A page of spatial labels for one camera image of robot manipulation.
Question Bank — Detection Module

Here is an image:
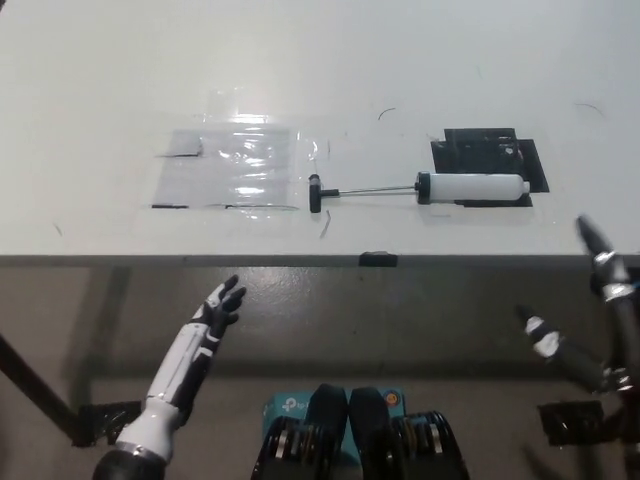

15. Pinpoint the black diagonal table leg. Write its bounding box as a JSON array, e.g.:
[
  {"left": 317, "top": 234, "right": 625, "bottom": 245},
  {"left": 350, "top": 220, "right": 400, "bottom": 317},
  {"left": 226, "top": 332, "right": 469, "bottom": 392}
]
[{"left": 0, "top": 329, "right": 84, "bottom": 441}]

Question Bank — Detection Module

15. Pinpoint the teal tp-link box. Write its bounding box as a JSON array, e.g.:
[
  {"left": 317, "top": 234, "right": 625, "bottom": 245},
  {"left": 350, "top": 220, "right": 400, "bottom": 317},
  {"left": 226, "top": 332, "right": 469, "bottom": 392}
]
[{"left": 262, "top": 387, "right": 409, "bottom": 466}]

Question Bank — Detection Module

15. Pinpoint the small white air pump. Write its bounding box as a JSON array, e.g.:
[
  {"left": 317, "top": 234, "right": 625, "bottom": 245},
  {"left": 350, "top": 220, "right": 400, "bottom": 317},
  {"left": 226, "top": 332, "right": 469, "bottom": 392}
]
[{"left": 307, "top": 171, "right": 532, "bottom": 215}]

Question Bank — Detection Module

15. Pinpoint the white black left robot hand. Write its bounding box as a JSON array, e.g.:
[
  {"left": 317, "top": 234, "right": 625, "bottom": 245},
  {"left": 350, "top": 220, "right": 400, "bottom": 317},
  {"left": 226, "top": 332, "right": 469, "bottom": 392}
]
[{"left": 114, "top": 277, "right": 248, "bottom": 459}]

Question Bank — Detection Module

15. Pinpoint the clear plastic sheet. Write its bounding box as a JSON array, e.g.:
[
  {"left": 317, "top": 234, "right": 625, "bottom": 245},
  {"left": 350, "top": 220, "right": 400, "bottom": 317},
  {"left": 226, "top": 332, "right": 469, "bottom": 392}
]
[{"left": 149, "top": 85, "right": 334, "bottom": 219}]

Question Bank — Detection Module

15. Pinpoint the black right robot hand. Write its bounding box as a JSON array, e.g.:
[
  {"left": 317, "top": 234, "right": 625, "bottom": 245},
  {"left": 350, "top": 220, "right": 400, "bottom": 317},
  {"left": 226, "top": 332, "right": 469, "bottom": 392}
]
[{"left": 515, "top": 214, "right": 640, "bottom": 397}]

